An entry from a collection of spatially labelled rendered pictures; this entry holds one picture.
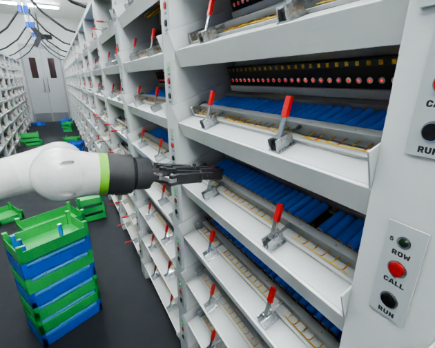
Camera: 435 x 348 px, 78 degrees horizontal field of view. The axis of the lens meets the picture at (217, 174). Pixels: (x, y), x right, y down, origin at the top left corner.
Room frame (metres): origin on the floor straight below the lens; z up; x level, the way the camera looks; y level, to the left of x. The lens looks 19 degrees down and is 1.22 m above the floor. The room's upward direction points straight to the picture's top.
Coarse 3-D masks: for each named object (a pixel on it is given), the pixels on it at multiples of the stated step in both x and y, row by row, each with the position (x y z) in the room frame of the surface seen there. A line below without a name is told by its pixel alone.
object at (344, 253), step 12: (216, 180) 0.75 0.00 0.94; (228, 180) 0.71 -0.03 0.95; (240, 192) 0.63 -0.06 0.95; (252, 204) 0.60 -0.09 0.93; (264, 204) 0.56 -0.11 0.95; (288, 216) 0.50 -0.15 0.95; (300, 228) 0.46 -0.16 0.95; (312, 228) 0.45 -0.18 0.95; (312, 240) 0.43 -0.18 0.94; (324, 240) 0.41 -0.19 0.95; (336, 240) 0.40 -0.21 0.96; (336, 252) 0.39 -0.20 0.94; (348, 252) 0.37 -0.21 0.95; (348, 264) 0.36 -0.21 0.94
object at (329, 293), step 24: (192, 192) 0.74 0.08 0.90; (216, 216) 0.63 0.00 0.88; (240, 216) 0.57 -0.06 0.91; (264, 216) 0.55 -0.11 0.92; (240, 240) 0.54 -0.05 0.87; (288, 264) 0.41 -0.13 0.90; (312, 264) 0.39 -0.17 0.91; (336, 264) 0.38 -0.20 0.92; (312, 288) 0.35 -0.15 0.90; (336, 288) 0.34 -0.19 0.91; (336, 312) 0.30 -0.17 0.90
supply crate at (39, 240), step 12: (72, 216) 1.28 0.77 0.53; (36, 228) 1.18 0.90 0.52; (48, 228) 1.22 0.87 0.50; (72, 228) 1.24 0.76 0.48; (84, 228) 1.17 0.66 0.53; (24, 240) 1.13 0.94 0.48; (36, 240) 1.13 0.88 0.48; (48, 240) 1.13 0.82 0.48; (60, 240) 1.08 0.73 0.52; (72, 240) 1.12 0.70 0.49; (12, 252) 0.99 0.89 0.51; (24, 252) 0.97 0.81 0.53; (36, 252) 1.00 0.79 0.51; (48, 252) 1.03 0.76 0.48
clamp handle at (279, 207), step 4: (280, 204) 0.46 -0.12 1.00; (276, 208) 0.47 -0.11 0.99; (280, 208) 0.46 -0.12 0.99; (276, 212) 0.46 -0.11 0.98; (280, 212) 0.46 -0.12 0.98; (276, 216) 0.46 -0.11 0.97; (280, 216) 0.46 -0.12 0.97; (276, 220) 0.46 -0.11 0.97; (276, 224) 0.46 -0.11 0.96; (272, 228) 0.46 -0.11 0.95; (276, 228) 0.46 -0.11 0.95; (272, 232) 0.46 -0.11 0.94; (272, 236) 0.45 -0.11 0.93
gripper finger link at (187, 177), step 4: (196, 172) 0.63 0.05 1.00; (200, 172) 0.63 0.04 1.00; (172, 176) 0.57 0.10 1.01; (176, 176) 0.58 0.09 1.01; (180, 176) 0.59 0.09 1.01; (184, 176) 0.60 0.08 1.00; (188, 176) 0.61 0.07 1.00; (192, 176) 0.61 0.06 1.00; (196, 176) 0.62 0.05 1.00; (180, 180) 0.59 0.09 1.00; (184, 180) 0.60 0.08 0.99; (188, 180) 0.61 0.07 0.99; (192, 180) 0.61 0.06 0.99; (196, 180) 0.62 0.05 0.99; (168, 184) 0.57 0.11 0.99; (172, 184) 0.57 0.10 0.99; (176, 184) 0.58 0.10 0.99
